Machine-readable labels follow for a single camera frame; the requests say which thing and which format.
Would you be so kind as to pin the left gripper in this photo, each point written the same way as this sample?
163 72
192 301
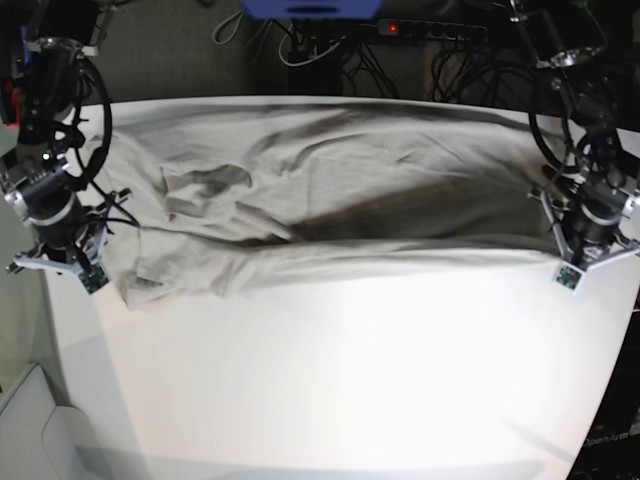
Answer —
587 228

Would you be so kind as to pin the grey t-shirt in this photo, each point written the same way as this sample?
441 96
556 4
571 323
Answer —
232 198

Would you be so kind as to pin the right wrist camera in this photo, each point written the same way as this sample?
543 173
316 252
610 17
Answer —
94 282

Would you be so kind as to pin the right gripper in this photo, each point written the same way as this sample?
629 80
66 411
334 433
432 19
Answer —
71 236

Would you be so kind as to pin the red clamp at table corner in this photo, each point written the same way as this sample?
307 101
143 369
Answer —
10 104

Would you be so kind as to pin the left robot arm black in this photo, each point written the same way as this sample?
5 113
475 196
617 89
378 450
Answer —
573 118

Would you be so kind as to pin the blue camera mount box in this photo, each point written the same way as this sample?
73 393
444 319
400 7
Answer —
311 9

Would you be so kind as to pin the black power strip red light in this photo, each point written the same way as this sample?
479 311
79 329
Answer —
419 30

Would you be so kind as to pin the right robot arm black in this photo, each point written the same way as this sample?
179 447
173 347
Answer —
56 101

